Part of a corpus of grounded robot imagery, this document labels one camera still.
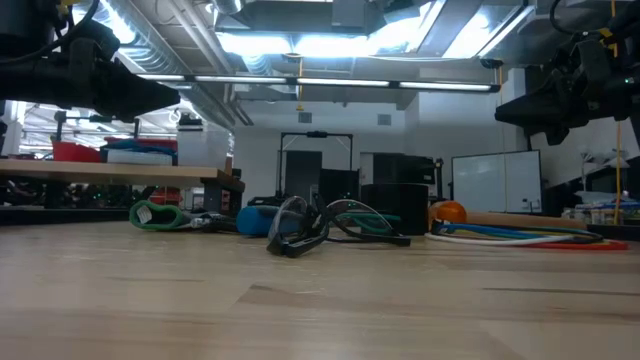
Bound long LED light bar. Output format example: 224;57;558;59
134;73;501;95

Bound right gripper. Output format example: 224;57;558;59
494;29;640;146

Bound blue cloth pile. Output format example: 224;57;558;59
99;138;178;157

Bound blue handled screwdriver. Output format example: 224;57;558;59
235;205;286;237

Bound red cord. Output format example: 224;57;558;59
514;239;630;251

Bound white board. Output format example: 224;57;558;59
451;148;543;215

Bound black camera rig frame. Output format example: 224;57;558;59
52;109;142;151

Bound black clear safety glasses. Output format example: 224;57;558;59
266;194;412;259

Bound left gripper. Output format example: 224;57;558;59
0;22;181;121

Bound green cord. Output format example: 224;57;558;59
339;212;605;240

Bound yellow hanging cable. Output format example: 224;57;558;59
609;0;625;225

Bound metal air duct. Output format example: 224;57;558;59
99;0;241;131

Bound white plastic bin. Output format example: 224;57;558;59
106;148;175;167

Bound white cord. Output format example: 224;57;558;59
423;231;576;247

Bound black metal clamp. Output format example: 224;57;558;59
189;212;240;235

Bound black background robot frame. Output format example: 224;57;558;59
277;130;354;201

